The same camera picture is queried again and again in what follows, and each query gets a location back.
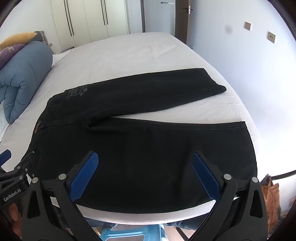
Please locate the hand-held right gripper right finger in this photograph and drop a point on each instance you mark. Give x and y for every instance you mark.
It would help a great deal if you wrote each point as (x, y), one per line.
(205, 177)

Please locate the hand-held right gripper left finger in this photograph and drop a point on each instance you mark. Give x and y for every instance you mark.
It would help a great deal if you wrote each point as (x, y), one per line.
(85, 177)

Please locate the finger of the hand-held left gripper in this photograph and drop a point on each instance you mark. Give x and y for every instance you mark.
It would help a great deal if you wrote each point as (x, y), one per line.
(26, 165)
(5, 155)

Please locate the black denim pants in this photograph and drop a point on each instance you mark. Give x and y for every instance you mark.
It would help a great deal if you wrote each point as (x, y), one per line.
(143, 148)

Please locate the person's left hand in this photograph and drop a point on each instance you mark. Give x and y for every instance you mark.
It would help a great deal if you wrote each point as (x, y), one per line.
(12, 214)

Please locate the orange bag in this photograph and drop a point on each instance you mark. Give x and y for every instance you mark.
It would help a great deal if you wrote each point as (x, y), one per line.
(271, 199)

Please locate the blue plastic stool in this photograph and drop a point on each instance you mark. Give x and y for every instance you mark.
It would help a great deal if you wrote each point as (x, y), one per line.
(136, 233)

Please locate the grey pillow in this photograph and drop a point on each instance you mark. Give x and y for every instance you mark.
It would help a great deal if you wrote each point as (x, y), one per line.
(43, 36)
(22, 76)

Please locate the purple pillow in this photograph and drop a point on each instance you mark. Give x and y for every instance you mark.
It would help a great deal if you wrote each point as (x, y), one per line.
(9, 52)

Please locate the yellow pillow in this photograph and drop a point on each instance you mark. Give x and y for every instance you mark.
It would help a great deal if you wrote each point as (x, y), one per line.
(17, 38)

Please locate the white paper sheet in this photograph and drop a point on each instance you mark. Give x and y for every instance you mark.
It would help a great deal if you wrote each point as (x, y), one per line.
(63, 51)

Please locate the bed with white sheet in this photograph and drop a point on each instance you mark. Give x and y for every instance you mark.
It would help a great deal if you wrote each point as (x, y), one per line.
(138, 51)

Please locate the dark brown door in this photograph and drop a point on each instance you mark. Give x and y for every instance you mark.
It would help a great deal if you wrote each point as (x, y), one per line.
(182, 25)

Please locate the white wardrobe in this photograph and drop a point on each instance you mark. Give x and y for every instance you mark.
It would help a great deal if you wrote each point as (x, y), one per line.
(90, 19)

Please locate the beige wall socket plate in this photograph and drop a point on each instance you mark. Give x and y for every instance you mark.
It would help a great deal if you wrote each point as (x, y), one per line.
(271, 37)

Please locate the beige wall switch plate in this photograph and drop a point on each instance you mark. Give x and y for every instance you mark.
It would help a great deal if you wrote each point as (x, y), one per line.
(248, 25)

